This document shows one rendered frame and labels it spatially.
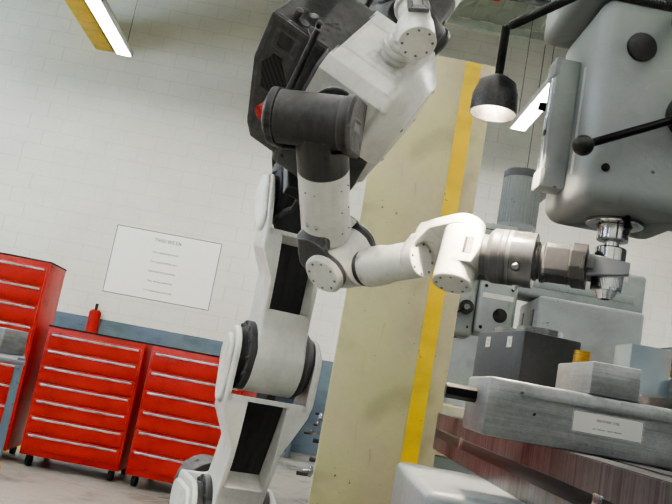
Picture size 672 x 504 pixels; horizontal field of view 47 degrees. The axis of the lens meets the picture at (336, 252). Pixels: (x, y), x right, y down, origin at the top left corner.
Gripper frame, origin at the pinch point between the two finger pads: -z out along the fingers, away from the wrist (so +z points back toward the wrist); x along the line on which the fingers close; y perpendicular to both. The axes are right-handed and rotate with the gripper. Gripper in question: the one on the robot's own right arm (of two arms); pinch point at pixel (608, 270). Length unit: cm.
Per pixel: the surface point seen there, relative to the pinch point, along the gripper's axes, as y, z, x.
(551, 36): -39.7, 14.4, 3.4
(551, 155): -15.5, 10.3, -6.1
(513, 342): 10.7, 16.1, 30.7
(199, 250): -101, 520, 764
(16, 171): -156, 761, 671
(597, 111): -20.9, 4.3, -11.6
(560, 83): -27.2, 10.7, -6.1
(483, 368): 16.2, 22.5, 41.0
